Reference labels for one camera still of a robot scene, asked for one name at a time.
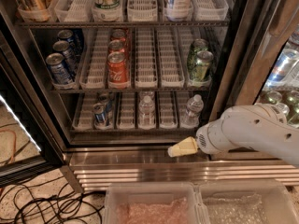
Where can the red cola can middle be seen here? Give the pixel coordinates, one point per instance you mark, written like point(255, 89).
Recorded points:
point(116, 46)

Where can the silver blue can behind glass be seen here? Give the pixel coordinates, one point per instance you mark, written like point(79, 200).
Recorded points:
point(283, 66)

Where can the red cola can front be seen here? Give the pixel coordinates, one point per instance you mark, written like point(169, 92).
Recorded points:
point(117, 69)

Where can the blue soda can front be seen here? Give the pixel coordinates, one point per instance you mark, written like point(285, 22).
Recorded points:
point(59, 69)

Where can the red cola can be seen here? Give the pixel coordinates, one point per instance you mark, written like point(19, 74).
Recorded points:
point(118, 34)
point(117, 69)
point(116, 46)

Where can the clear water bottle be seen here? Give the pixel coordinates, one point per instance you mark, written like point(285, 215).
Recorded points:
point(194, 106)
point(146, 113)

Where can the open fridge door left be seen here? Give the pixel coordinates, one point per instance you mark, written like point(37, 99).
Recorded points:
point(15, 98)

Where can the green soda can front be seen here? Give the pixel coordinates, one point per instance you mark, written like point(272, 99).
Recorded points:
point(201, 65)

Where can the blue soda can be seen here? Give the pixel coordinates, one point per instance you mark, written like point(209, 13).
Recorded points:
point(65, 48)
point(59, 69)
point(68, 36)

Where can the clear bin pink bubble wrap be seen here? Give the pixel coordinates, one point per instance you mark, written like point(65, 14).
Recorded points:
point(153, 203)

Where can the blue energy can rear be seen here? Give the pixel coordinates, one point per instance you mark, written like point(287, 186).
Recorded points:
point(105, 100)

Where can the green soda can rear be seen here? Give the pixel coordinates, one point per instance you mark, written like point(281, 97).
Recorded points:
point(197, 45)

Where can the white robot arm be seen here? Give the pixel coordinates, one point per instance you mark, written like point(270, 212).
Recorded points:
point(262, 128)

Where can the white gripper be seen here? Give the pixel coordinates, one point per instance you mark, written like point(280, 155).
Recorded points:
point(209, 139)

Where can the green soda can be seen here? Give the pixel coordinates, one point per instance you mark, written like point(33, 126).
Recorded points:
point(201, 65)
point(197, 45)

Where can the blue energy can front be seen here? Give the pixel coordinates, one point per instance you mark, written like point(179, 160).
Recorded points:
point(100, 115)

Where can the red cola can rear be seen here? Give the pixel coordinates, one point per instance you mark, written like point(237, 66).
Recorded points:
point(118, 34)

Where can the blue energy can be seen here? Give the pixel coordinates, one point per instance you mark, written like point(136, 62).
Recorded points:
point(105, 100)
point(100, 115)

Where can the stainless fridge base grille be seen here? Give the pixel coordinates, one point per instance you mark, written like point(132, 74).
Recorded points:
point(94, 169)

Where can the blue soda can rear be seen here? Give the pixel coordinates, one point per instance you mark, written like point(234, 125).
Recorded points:
point(68, 36)

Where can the blue soda can middle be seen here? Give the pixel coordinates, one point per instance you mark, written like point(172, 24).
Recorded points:
point(65, 48)

